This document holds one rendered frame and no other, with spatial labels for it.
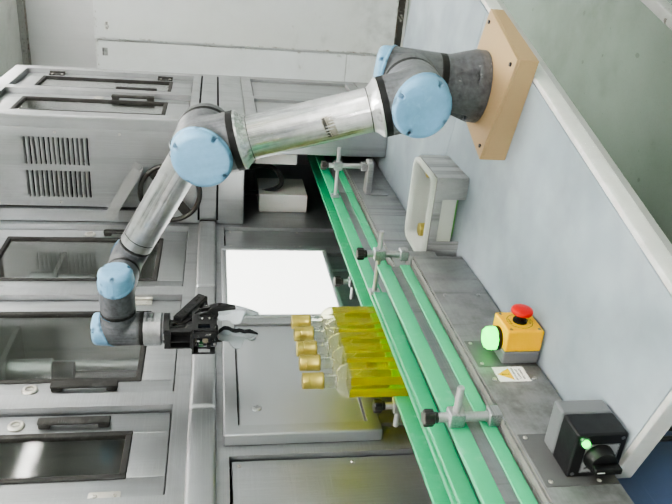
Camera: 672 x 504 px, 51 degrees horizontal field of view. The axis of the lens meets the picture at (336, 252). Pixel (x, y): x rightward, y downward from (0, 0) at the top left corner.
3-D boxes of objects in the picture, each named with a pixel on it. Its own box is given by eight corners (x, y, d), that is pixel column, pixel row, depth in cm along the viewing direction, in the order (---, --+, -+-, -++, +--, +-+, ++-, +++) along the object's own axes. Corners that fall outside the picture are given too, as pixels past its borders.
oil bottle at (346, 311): (402, 324, 173) (317, 325, 169) (405, 305, 170) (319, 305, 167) (408, 337, 168) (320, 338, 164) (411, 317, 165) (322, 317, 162)
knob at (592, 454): (608, 467, 102) (619, 484, 99) (579, 468, 101) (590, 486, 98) (616, 443, 100) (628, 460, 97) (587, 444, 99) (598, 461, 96)
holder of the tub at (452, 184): (433, 251, 191) (405, 251, 190) (448, 155, 180) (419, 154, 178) (451, 281, 176) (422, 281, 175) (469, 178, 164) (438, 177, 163)
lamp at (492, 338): (491, 341, 132) (476, 341, 131) (496, 320, 130) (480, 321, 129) (500, 354, 128) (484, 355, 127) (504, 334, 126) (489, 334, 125)
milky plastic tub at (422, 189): (434, 233, 189) (403, 233, 188) (446, 154, 180) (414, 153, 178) (453, 262, 174) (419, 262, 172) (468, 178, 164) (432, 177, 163)
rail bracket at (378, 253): (400, 290, 174) (351, 290, 171) (409, 228, 166) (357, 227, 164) (403, 296, 171) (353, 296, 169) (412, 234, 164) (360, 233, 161)
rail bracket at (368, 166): (384, 195, 233) (317, 193, 229) (390, 147, 225) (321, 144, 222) (387, 200, 228) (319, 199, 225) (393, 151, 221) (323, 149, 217)
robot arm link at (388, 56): (435, 44, 148) (373, 35, 146) (449, 62, 137) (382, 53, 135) (422, 98, 154) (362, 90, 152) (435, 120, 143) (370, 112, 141)
